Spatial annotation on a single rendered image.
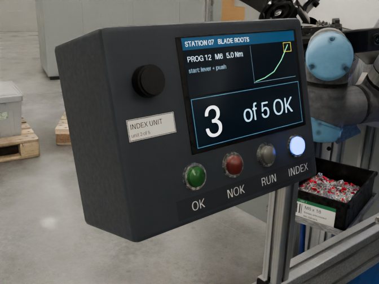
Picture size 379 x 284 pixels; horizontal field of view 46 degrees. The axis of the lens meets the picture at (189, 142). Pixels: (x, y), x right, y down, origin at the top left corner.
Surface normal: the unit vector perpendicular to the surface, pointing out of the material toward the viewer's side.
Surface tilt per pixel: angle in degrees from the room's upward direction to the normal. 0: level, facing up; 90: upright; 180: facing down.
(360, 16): 50
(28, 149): 90
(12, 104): 95
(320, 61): 90
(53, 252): 0
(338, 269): 90
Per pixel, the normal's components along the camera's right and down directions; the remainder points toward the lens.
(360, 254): 0.62, 0.27
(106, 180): -0.78, 0.19
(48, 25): 0.38, 0.31
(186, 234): 0.02, -0.94
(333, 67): -0.25, 0.32
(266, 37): 0.60, 0.02
